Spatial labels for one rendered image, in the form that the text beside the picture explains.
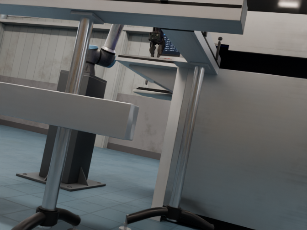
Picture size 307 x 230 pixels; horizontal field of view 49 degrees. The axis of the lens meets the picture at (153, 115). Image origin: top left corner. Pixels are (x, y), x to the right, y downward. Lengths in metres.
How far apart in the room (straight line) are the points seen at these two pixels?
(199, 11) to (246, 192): 1.04
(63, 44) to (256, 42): 6.06
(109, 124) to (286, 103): 1.01
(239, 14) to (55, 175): 0.80
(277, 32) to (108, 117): 1.11
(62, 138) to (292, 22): 1.30
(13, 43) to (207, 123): 7.07
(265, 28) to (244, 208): 0.94
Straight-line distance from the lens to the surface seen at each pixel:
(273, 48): 1.89
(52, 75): 7.56
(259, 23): 1.93
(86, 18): 1.27
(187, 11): 1.09
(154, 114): 6.23
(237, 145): 1.81
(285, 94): 1.83
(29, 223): 1.19
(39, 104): 1.26
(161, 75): 2.04
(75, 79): 1.22
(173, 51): 3.05
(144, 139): 6.26
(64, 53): 7.51
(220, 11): 1.08
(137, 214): 1.62
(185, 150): 1.62
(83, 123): 1.16
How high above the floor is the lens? 0.47
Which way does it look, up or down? 3 degrees up
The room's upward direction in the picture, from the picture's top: 11 degrees clockwise
